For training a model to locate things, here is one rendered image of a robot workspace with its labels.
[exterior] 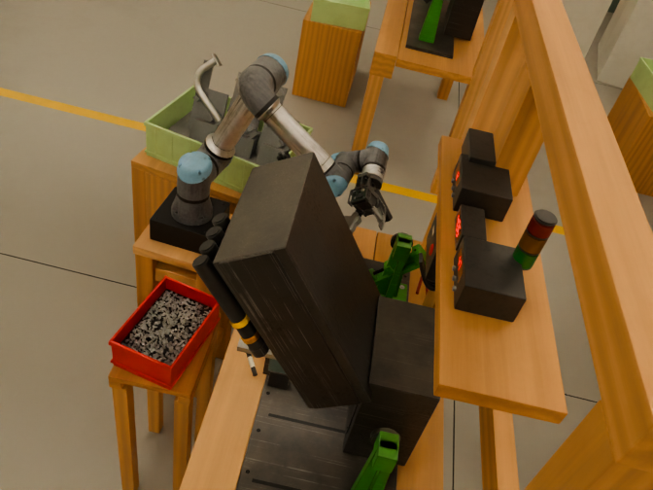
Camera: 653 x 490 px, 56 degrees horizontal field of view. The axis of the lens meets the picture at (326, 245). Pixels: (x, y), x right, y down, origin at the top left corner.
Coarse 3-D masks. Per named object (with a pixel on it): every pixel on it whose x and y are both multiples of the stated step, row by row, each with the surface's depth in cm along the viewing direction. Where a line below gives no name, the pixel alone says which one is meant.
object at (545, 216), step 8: (536, 216) 126; (544, 216) 127; (552, 216) 127; (528, 224) 130; (536, 224) 126; (544, 224) 125; (552, 224) 125; (528, 232) 129; (536, 232) 127; (544, 232) 126
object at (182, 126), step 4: (188, 116) 290; (180, 120) 287; (184, 120) 287; (188, 120) 288; (176, 124) 283; (180, 124) 284; (184, 124) 284; (188, 124) 285; (168, 128) 280; (172, 128) 280; (176, 128) 281; (180, 128) 282; (184, 128) 282; (188, 128) 283; (176, 132) 279; (180, 132) 279; (184, 132) 280; (188, 132) 280; (188, 136) 278; (196, 140) 277; (256, 148) 281; (236, 156) 274; (256, 156) 276; (248, 160) 273; (252, 160) 273; (256, 160) 274; (260, 164) 272
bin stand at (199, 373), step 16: (208, 352) 204; (112, 368) 190; (192, 368) 195; (208, 368) 226; (112, 384) 190; (128, 384) 189; (144, 384) 188; (176, 384) 190; (192, 384) 191; (208, 384) 233; (128, 400) 197; (160, 400) 248; (176, 400) 193; (192, 400) 198; (208, 400) 240; (128, 416) 203; (160, 416) 256; (176, 416) 198; (128, 432) 209; (176, 432) 205; (128, 448) 217; (176, 448) 212; (128, 464) 224; (176, 464) 219; (128, 480) 233; (176, 480) 227
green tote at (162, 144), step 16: (192, 96) 292; (160, 112) 269; (176, 112) 282; (160, 128) 260; (304, 128) 282; (160, 144) 266; (176, 144) 262; (192, 144) 258; (176, 160) 268; (240, 160) 254; (224, 176) 262; (240, 176) 259
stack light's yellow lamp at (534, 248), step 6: (528, 234) 129; (522, 240) 131; (528, 240) 129; (534, 240) 128; (540, 240) 128; (546, 240) 129; (522, 246) 131; (528, 246) 130; (534, 246) 129; (540, 246) 129; (528, 252) 130; (534, 252) 130
